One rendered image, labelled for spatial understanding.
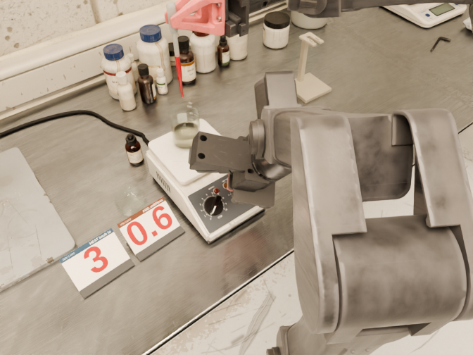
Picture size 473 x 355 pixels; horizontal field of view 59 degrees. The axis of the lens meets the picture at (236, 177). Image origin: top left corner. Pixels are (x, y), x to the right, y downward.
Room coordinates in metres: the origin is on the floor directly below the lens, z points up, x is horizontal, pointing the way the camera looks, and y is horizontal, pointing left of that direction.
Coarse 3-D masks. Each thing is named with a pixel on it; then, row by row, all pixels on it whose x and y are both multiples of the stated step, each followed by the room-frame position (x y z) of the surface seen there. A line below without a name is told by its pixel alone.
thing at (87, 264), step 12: (108, 240) 0.37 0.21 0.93; (84, 252) 0.35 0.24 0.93; (96, 252) 0.35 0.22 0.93; (108, 252) 0.35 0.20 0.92; (120, 252) 0.36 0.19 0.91; (72, 264) 0.33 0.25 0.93; (84, 264) 0.33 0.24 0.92; (96, 264) 0.33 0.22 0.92; (108, 264) 0.34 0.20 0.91; (72, 276) 0.31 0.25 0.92; (84, 276) 0.32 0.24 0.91
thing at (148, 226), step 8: (152, 208) 0.43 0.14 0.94; (160, 208) 0.43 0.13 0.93; (168, 208) 0.44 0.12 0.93; (144, 216) 0.42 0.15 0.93; (152, 216) 0.42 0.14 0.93; (160, 216) 0.42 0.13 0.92; (168, 216) 0.43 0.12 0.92; (128, 224) 0.40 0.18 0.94; (136, 224) 0.40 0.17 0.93; (144, 224) 0.40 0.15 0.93; (152, 224) 0.41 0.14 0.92; (160, 224) 0.41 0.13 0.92; (168, 224) 0.41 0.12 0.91; (128, 232) 0.39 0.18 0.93; (136, 232) 0.39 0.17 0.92; (144, 232) 0.39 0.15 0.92; (152, 232) 0.40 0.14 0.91; (160, 232) 0.40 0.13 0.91; (136, 240) 0.38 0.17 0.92; (144, 240) 0.38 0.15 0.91; (136, 248) 0.37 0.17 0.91
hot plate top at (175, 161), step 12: (204, 120) 0.60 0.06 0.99; (168, 132) 0.56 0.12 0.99; (216, 132) 0.56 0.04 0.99; (156, 144) 0.53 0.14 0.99; (168, 144) 0.53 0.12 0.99; (156, 156) 0.51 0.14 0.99; (168, 156) 0.50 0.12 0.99; (180, 156) 0.50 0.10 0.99; (168, 168) 0.48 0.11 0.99; (180, 168) 0.47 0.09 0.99; (180, 180) 0.45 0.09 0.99; (192, 180) 0.45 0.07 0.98
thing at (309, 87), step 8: (304, 40) 0.82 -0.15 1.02; (312, 40) 0.81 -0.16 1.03; (320, 40) 0.82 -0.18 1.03; (304, 48) 0.83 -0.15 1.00; (304, 56) 0.83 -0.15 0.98; (304, 64) 0.83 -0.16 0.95; (304, 72) 0.84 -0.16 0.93; (296, 80) 0.84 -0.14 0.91; (304, 80) 0.84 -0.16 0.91; (312, 80) 0.84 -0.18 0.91; (320, 80) 0.84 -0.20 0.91; (296, 88) 0.81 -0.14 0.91; (304, 88) 0.81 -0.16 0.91; (312, 88) 0.81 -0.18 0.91; (320, 88) 0.81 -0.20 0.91; (328, 88) 0.81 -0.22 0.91; (304, 96) 0.77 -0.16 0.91; (312, 96) 0.77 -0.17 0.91
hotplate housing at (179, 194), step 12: (156, 168) 0.50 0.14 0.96; (156, 180) 0.51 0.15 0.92; (168, 180) 0.47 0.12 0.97; (204, 180) 0.46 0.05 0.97; (168, 192) 0.48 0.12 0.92; (180, 192) 0.44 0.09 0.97; (192, 192) 0.44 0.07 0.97; (180, 204) 0.44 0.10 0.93; (192, 216) 0.41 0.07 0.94; (240, 216) 0.42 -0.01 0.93; (252, 216) 0.44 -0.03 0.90; (204, 228) 0.39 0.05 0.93; (228, 228) 0.40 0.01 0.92
